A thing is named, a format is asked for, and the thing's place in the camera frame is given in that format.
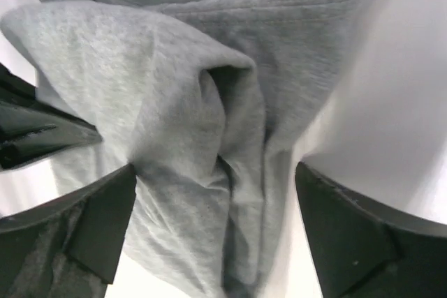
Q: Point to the grey t-shirt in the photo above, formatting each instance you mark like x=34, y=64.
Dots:
x=206, y=98

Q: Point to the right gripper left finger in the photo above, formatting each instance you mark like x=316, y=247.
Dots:
x=69, y=246

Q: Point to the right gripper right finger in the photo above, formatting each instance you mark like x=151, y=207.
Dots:
x=363, y=248

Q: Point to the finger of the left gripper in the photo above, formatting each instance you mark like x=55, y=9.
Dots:
x=14, y=90
x=32, y=133

